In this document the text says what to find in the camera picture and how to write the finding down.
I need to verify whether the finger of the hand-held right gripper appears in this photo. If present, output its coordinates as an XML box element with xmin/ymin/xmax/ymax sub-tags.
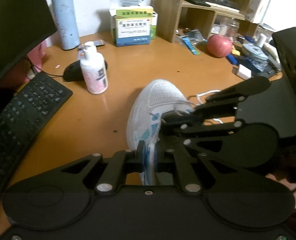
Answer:
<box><xmin>160</xmin><ymin>121</ymin><xmax>246</xmax><ymax>153</ymax></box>
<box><xmin>162</xmin><ymin>76</ymin><xmax>272</xmax><ymax>125</ymax></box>

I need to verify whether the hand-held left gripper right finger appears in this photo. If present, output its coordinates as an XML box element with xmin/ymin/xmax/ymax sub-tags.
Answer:
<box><xmin>153</xmin><ymin>143</ymin><xmax>239</xmax><ymax>197</ymax></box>

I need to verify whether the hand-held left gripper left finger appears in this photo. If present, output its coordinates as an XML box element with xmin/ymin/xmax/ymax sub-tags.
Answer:
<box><xmin>60</xmin><ymin>140</ymin><xmax>147</xmax><ymax>197</ymax></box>

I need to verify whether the white speckled shoelace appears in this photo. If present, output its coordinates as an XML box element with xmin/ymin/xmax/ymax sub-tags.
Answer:
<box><xmin>174</xmin><ymin>89</ymin><xmax>225</xmax><ymax>125</ymax></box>

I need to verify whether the white blue sneaker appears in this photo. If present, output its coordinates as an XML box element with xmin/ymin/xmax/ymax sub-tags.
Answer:
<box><xmin>126</xmin><ymin>79</ymin><xmax>206</xmax><ymax>186</ymax></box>

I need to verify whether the white charger plug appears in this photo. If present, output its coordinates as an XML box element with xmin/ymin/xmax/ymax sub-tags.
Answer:
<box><xmin>237</xmin><ymin>64</ymin><xmax>252</xmax><ymax>79</ymax></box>

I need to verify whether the black remote control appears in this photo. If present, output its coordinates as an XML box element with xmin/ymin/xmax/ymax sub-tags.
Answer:
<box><xmin>235</xmin><ymin>55</ymin><xmax>283</xmax><ymax>78</ymax></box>

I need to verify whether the red apple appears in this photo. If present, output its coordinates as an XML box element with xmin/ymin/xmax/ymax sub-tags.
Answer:
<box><xmin>207</xmin><ymin>34</ymin><xmax>233</xmax><ymax>58</ymax></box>

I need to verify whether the blue strip packet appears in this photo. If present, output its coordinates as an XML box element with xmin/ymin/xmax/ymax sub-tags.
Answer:
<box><xmin>183</xmin><ymin>39</ymin><xmax>200</xmax><ymax>55</ymax></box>

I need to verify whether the white knitted cloth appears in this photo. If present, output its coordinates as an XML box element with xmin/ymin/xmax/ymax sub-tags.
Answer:
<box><xmin>262</xmin><ymin>42</ymin><xmax>281</xmax><ymax>64</ymax></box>

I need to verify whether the clear plastic bag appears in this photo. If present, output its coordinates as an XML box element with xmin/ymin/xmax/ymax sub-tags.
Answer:
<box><xmin>175</xmin><ymin>29</ymin><xmax>209</xmax><ymax>53</ymax></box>

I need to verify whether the glass jar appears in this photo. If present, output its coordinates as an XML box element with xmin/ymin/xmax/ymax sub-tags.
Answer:
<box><xmin>219</xmin><ymin>16</ymin><xmax>240</xmax><ymax>38</ymax></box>

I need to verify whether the white pink spray bottle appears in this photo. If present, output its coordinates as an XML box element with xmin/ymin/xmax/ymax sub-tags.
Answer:
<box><xmin>80</xmin><ymin>44</ymin><xmax>109</xmax><ymax>95</ymax></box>

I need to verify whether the black computer mouse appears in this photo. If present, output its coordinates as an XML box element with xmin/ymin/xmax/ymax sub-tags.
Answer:
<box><xmin>63</xmin><ymin>60</ymin><xmax>110</xmax><ymax>82</ymax></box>

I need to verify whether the wooden desk shelf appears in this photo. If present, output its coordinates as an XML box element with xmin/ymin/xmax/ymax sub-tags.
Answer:
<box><xmin>154</xmin><ymin>0</ymin><xmax>263</xmax><ymax>43</ymax></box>

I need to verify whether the stack of papers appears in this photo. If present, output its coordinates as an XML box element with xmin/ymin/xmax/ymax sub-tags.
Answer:
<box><xmin>245</xmin><ymin>0</ymin><xmax>274</xmax><ymax>26</ymax></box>

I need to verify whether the blue white medicine box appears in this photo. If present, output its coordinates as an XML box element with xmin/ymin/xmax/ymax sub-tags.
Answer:
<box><xmin>114</xmin><ymin>17</ymin><xmax>156</xmax><ymax>47</ymax></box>

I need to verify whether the black computer keyboard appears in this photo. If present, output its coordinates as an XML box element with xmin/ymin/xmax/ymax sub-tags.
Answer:
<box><xmin>0</xmin><ymin>72</ymin><xmax>73</xmax><ymax>213</ymax></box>

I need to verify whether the green yellow medicine box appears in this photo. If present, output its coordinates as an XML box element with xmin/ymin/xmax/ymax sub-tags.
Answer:
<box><xmin>115</xmin><ymin>6</ymin><xmax>155</xmax><ymax>22</ymax></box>

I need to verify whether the light blue thermos bottle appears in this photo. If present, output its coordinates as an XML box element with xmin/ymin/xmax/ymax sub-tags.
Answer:
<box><xmin>50</xmin><ymin>0</ymin><xmax>80</xmax><ymax>51</ymax></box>

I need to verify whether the black computer monitor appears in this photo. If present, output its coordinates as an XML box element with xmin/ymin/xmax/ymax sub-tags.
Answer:
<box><xmin>0</xmin><ymin>0</ymin><xmax>58</xmax><ymax>93</ymax></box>

